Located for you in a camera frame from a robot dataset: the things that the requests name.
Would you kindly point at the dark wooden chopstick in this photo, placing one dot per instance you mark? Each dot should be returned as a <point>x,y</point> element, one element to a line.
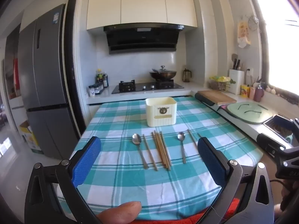
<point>150,152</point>
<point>199,135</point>
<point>192,138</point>

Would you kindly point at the wooden cutting board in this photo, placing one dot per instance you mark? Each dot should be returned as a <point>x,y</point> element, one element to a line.
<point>218,96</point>

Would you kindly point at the brown soap dispenser bottle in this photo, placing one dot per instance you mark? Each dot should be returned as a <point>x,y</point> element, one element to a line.
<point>258,94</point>

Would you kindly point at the yellow snack packet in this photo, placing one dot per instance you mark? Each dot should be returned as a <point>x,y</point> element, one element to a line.
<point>244,91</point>

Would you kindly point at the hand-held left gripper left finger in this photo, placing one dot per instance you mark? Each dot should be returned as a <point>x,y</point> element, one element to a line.
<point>86,162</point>

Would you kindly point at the black gas cooktop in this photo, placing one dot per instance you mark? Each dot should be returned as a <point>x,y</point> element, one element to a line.
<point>144,87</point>

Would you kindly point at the metal spoon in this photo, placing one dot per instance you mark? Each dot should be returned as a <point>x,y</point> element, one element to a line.
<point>181,136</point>
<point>137,139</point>

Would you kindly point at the cardboard box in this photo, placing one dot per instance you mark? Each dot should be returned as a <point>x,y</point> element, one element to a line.
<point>29,135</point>

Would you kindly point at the white wall outlet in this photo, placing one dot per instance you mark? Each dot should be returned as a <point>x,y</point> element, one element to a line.
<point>249,71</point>

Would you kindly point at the grey refrigerator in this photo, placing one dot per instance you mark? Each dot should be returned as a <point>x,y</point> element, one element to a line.
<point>46,74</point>

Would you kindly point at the black range hood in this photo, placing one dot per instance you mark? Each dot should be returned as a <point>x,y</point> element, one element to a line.
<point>142,39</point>

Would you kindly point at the person's right hand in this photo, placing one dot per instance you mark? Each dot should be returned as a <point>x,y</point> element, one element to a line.
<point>290,198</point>

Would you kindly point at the group of condiment bottles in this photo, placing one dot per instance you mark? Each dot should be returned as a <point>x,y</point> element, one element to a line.
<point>100,81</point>

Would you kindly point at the white knife block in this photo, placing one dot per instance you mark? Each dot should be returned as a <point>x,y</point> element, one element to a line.
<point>236,81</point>

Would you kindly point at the glass jug with dark frame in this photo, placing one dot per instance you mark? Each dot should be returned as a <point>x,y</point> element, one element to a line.
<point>186,75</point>

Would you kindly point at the kitchen sink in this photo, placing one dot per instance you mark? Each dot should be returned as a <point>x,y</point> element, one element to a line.
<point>276,126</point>

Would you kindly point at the hanging yellow printed bag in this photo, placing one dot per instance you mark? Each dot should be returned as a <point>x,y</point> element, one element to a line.
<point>243,33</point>

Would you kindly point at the teal plaid tablecloth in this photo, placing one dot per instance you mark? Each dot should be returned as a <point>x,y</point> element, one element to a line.
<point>130,186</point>

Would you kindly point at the pink cup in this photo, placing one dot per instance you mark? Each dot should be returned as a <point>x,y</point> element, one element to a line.
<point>252,92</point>

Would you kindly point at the cream ribbed utensil holder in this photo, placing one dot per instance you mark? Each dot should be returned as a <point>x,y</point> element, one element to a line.
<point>161,108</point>

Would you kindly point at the cream wall cabinets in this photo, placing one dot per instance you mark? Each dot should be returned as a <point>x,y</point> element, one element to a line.
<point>140,2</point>

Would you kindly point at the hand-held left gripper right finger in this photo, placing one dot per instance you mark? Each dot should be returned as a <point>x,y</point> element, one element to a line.
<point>211,161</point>

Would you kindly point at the black door frame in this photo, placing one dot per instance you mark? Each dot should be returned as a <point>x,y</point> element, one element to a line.
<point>76,58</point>

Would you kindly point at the dark wok with lid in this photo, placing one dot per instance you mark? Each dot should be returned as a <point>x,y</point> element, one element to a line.
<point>163,74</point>

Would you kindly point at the black tray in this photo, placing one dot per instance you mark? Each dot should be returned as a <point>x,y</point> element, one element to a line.
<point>204,100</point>

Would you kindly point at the person's left hand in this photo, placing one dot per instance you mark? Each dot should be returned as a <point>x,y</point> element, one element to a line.
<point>120,212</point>

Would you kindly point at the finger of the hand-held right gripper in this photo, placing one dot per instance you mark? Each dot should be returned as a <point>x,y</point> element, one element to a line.
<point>269,144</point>

